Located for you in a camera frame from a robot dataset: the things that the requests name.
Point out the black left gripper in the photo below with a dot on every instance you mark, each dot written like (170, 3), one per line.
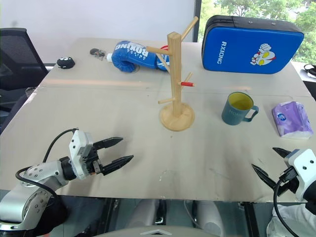
(93, 158)

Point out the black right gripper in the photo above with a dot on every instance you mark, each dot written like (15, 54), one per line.
(288, 181)

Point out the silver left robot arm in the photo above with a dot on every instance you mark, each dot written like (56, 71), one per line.
(32, 180)

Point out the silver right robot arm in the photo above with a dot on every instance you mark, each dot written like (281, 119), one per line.
(312, 197)

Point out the wooden mug tree stand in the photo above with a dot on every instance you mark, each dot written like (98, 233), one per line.
(175, 79)

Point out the purple tissue pack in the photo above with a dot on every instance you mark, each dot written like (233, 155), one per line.
(291, 119)

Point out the teal mug yellow inside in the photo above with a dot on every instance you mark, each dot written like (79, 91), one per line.
(237, 108)

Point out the blue boxing glove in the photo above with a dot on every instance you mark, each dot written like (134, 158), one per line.
(138, 55)

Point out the black object at table edge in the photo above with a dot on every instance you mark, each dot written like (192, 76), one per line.
(310, 70)

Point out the dark key bunch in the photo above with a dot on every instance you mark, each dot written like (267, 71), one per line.
(97, 53)

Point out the black round plush toy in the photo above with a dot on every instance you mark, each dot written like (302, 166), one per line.
(65, 63)

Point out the blue boxing pad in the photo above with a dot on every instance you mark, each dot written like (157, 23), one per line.
(249, 47)

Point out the black office chair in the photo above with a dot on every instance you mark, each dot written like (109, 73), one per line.
(18, 61)

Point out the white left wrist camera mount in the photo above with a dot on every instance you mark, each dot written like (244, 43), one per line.
(79, 153)

